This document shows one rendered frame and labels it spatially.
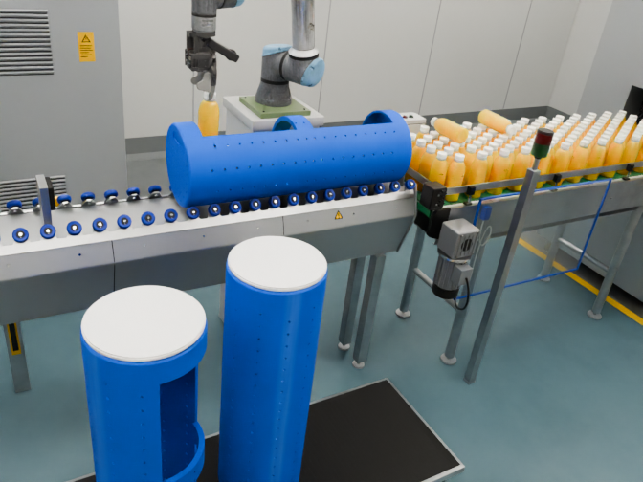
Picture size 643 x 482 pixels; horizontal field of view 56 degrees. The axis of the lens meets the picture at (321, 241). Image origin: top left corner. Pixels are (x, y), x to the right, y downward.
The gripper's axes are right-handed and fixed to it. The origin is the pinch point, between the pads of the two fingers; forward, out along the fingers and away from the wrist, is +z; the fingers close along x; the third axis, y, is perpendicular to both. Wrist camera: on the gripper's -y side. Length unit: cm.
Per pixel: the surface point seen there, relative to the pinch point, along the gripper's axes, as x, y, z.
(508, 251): 37, -117, 61
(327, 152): 12.9, -39.0, 18.9
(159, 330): 76, 38, 29
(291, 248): 52, -7, 30
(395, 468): 74, -47, 119
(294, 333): 71, 0, 45
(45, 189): 5, 53, 25
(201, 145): 9.6, 6.0, 13.6
